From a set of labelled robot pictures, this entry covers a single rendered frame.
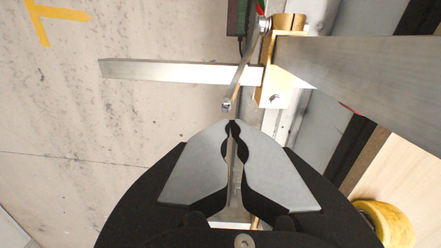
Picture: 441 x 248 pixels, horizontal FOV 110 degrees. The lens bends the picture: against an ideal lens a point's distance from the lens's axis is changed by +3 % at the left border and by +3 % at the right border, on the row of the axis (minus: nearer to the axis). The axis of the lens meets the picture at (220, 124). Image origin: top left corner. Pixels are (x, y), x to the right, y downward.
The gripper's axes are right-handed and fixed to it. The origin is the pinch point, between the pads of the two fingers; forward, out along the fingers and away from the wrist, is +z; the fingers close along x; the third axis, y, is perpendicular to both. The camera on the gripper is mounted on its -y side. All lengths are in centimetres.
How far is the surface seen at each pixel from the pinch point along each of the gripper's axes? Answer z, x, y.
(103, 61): 14.5, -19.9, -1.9
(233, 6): 30.3, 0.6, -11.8
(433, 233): 10, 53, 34
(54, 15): 101, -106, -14
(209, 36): 101, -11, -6
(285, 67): 7.6, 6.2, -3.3
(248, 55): 5.6, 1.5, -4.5
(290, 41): 8.1, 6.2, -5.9
